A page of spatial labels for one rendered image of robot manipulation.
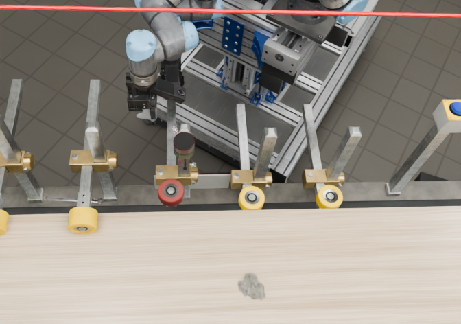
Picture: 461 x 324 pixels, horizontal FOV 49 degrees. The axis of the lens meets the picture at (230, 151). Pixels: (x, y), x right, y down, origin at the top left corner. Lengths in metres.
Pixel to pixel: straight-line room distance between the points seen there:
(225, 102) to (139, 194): 0.97
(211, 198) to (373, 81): 1.65
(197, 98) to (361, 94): 1.01
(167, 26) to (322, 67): 1.60
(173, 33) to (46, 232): 0.68
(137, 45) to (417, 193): 1.18
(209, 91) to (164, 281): 1.39
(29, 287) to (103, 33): 1.99
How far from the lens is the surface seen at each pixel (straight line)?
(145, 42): 1.31
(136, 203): 1.80
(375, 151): 2.90
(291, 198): 1.84
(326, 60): 2.91
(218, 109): 2.60
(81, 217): 1.49
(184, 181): 1.66
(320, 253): 1.56
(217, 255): 1.51
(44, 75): 3.08
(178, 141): 1.40
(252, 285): 1.48
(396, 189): 1.91
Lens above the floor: 2.33
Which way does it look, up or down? 59 degrees down
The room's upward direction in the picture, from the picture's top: 9 degrees clockwise
